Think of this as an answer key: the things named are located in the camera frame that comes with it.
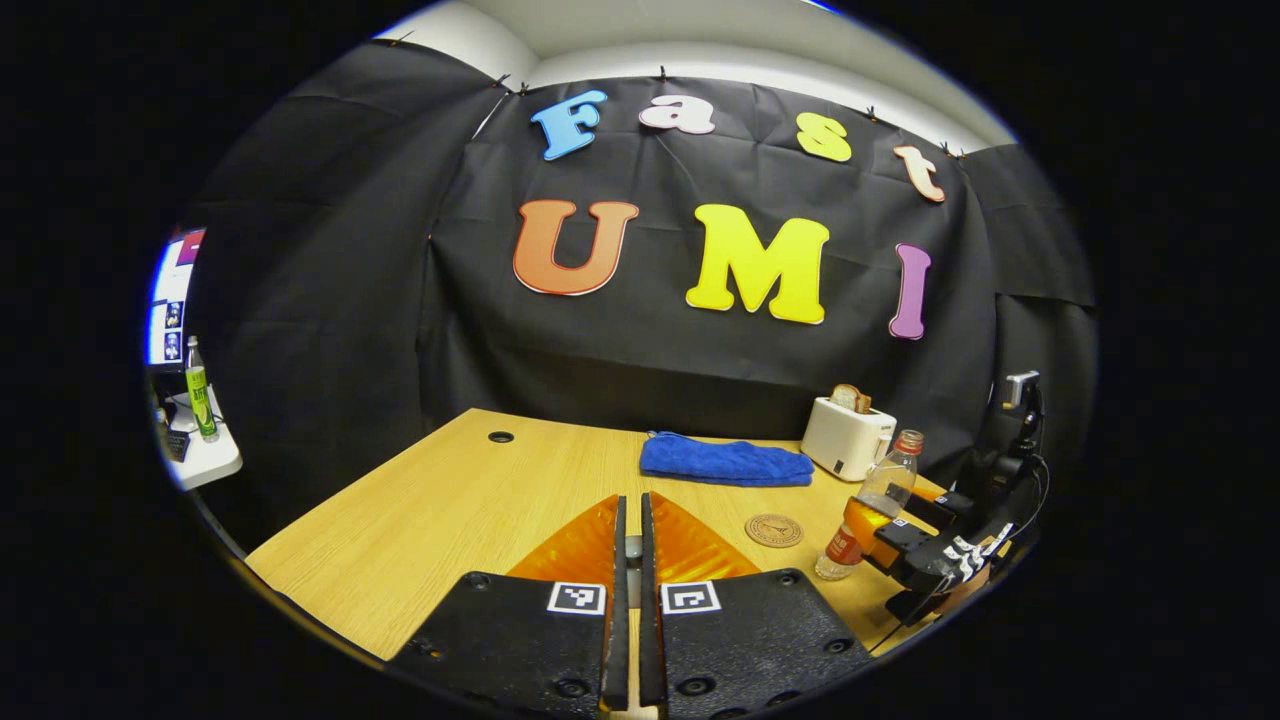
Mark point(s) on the toasted bread slice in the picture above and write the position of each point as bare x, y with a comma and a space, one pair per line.
850, 398

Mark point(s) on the blue folded towel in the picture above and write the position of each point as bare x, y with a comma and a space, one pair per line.
725, 462

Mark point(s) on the computer monitor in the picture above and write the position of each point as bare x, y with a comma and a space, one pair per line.
172, 300

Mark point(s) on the white toaster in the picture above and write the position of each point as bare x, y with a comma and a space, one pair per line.
845, 440

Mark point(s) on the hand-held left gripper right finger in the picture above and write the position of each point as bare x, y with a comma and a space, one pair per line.
650, 640

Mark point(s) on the round brown coaster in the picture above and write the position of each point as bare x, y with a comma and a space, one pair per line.
773, 530

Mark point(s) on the white teacup lid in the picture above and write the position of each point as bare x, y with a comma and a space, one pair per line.
634, 548

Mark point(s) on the white side table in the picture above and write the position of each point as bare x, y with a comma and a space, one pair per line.
205, 462

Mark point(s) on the green drink bottle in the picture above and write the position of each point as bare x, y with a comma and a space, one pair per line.
200, 395

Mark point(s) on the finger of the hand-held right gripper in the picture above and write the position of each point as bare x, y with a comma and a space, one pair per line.
945, 503
900, 538

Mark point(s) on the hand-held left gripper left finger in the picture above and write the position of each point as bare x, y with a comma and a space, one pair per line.
618, 640

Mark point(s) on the clear plastic water bottle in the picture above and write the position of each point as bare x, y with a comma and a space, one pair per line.
885, 485

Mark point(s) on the black backdrop cloth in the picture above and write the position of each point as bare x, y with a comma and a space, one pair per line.
330, 300

